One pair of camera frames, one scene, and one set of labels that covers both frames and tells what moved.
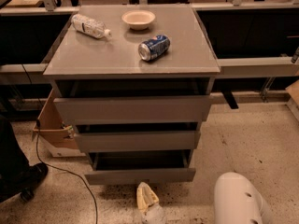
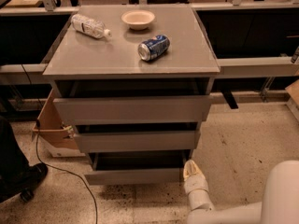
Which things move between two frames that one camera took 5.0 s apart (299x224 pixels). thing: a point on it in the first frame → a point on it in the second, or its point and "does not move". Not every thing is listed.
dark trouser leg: [14, 165] does not move
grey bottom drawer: [140, 166] does not move
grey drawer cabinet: [135, 84] does not move
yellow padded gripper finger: [145, 196] → [191, 168]
